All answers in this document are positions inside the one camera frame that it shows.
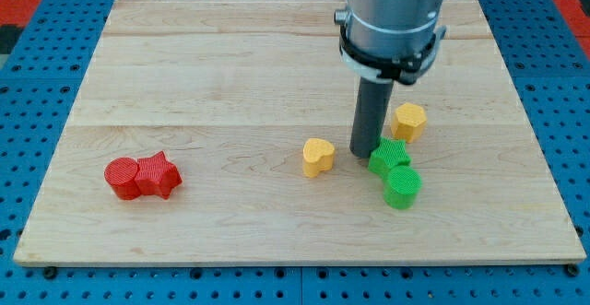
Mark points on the red cylinder block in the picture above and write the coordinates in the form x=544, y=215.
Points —
x=120, y=174

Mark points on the black and white cable clamp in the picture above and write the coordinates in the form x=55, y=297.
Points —
x=404, y=70

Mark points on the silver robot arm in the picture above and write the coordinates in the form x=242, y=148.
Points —
x=389, y=28

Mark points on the green star block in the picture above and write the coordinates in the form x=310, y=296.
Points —
x=390, y=153

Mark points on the yellow heart block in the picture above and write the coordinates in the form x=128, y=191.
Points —
x=318, y=156

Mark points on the wooden board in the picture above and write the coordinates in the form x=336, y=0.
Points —
x=230, y=91

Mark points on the green cylinder block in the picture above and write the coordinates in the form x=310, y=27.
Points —
x=401, y=187

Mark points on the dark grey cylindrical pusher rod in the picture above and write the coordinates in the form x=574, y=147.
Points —
x=371, y=108

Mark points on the red star block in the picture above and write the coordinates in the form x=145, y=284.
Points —
x=157, y=176

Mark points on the yellow hexagon block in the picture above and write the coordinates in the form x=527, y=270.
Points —
x=408, y=123

